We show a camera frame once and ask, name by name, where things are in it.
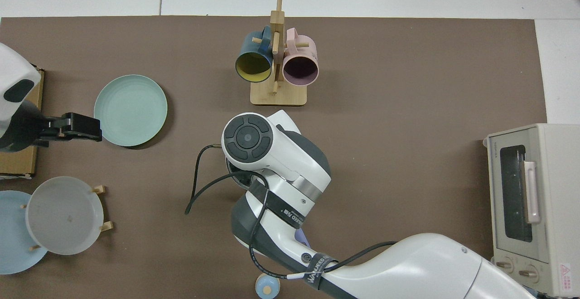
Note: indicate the light blue plate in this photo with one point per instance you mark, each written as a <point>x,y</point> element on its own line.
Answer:
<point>11,235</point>

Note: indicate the brown table cloth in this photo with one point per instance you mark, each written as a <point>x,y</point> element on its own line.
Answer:
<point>385,108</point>

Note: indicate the pale green plate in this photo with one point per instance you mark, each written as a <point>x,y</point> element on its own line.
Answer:
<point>131,108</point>

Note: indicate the pink cup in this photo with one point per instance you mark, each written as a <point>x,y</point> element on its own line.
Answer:
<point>300,70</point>

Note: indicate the wooden cup stand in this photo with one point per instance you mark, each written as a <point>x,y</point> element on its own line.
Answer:
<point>278,95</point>

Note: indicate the grey plate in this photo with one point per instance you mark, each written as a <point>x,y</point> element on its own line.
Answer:
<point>65,215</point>

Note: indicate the pale toaster oven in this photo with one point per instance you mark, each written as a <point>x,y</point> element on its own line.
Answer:
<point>557,176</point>

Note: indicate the dark teal cup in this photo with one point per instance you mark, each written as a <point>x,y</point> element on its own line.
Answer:
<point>253,65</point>

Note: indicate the small blue round thing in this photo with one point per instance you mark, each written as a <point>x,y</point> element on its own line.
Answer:
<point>267,291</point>

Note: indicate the wooden plate rack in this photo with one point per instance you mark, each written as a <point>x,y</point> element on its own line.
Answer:
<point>107,226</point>

